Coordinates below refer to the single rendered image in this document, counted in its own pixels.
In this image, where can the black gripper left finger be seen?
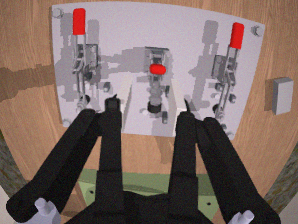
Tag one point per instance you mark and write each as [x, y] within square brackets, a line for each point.
[42, 200]

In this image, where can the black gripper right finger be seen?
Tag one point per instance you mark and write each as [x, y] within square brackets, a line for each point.
[236, 194]

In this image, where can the light grey fixture plate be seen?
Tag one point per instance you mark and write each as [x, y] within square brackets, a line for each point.
[123, 29]

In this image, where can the light grey rectangular block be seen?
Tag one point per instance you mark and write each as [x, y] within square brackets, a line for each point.
[282, 95]

